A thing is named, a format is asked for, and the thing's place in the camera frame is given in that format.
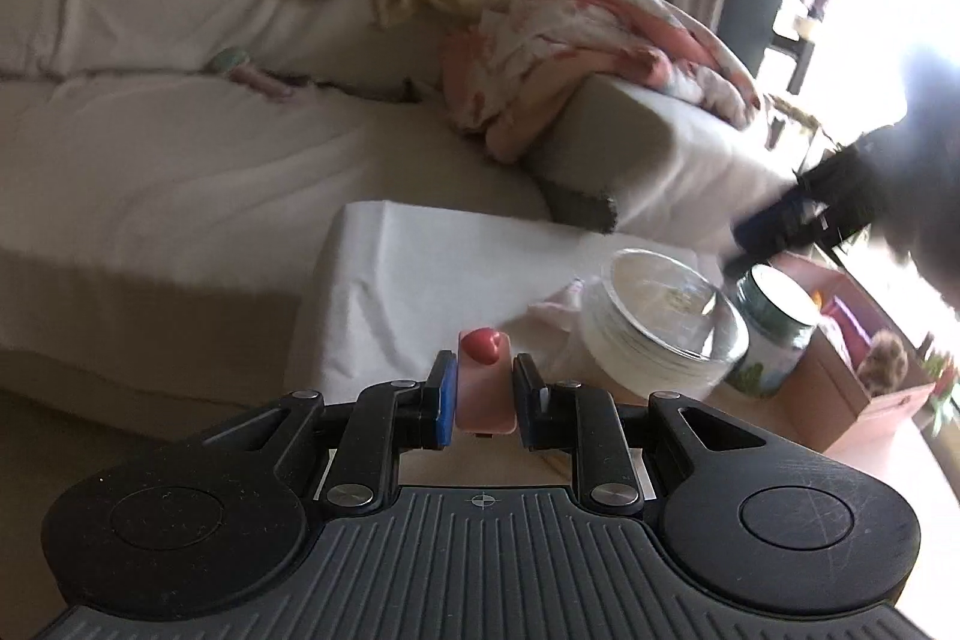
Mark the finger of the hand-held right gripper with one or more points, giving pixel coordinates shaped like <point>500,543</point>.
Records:
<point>772,224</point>

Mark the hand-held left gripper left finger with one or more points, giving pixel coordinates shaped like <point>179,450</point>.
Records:
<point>448,400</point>

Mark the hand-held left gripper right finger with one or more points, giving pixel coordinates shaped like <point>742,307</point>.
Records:
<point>523,404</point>

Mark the pink block with red knob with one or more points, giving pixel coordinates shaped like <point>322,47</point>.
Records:
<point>485,385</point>

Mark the pink and purple sponge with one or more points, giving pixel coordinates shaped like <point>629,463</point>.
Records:
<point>841,321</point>

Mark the brown furry plush toy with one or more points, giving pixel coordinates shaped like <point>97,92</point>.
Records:
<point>885,362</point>

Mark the pink cardboard box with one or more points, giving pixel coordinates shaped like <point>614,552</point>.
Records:
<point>847,400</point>

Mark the white plastic bag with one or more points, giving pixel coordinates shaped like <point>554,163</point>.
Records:
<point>559,306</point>

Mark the green lid glass jar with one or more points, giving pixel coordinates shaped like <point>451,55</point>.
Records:
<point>772,332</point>

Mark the white covered footstool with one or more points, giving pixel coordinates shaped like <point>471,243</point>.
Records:
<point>420,287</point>

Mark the clear jar with metal lid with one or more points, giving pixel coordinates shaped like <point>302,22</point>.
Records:
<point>660,325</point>

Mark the pink floral quilt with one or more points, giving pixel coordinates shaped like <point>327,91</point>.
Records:
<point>585,48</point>

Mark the white sofa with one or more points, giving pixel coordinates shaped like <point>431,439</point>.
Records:
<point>187,160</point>

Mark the pastel sock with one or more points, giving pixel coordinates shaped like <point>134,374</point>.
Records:
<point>247,70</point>

